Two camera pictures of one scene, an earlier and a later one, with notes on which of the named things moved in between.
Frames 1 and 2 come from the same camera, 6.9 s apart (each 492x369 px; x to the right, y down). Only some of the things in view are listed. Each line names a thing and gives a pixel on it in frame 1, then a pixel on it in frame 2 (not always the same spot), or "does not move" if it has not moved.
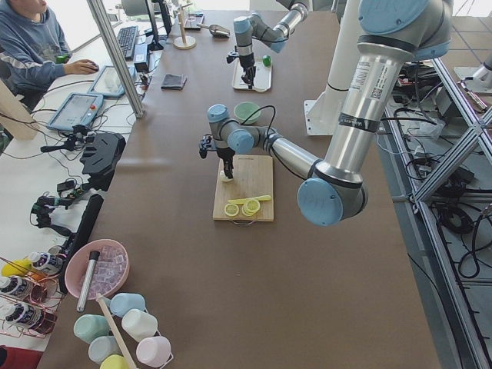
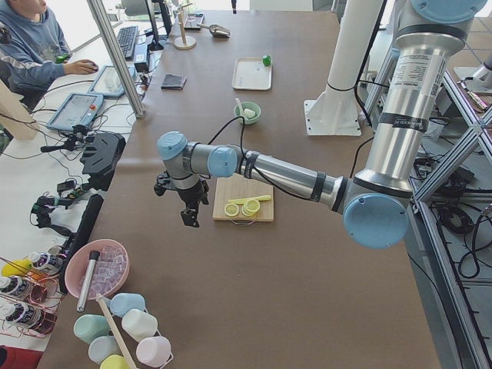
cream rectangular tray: [261, 81] does not move
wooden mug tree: [184, 42] does not move
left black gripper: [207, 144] to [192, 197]
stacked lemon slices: [250, 207] does not move
